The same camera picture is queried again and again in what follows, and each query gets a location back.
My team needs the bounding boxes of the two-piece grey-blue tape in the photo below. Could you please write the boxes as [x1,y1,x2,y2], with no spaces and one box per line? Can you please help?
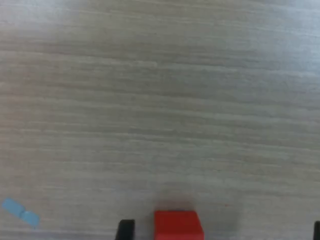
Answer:
[1,197,41,230]

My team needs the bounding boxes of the red cube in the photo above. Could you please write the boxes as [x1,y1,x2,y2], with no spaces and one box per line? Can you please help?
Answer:
[152,210,205,240]

